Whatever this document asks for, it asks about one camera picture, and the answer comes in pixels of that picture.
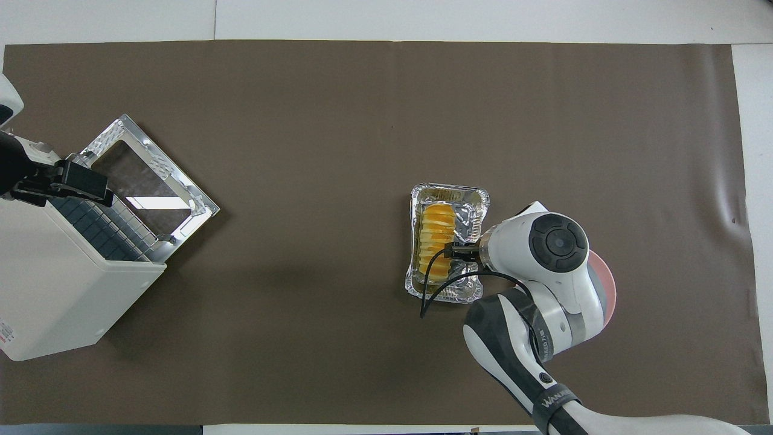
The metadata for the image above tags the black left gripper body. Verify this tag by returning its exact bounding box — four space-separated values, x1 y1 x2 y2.
0 130 40 198

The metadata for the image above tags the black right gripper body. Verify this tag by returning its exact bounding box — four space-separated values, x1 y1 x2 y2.
445 240 484 262

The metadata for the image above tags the aluminium foil tray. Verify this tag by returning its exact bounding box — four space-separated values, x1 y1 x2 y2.
405 183 490 303

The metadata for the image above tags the golden ridged bread loaf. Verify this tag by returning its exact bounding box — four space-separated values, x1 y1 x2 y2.
417 204 458 280

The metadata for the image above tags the glass oven door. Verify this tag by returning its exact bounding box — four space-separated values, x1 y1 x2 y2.
79 114 220 263

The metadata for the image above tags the cream white toaster oven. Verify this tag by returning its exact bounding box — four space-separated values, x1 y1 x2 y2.
0 181 167 362

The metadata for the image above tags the pink round plate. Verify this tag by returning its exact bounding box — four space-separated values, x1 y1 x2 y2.
589 251 618 330

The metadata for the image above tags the brown table mat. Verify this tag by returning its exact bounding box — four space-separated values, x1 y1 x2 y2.
0 40 771 425

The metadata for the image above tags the metal wire oven rack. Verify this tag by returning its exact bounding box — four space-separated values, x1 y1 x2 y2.
48 193 161 262

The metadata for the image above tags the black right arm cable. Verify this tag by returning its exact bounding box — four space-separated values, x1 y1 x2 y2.
420 243 553 363

